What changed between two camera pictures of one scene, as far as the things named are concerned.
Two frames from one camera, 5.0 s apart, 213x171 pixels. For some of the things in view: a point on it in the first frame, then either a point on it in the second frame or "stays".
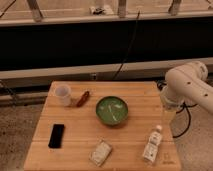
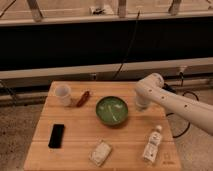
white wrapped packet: (101, 153) stays
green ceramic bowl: (111, 110) stays
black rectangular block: (56, 138) stays
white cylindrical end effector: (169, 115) → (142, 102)
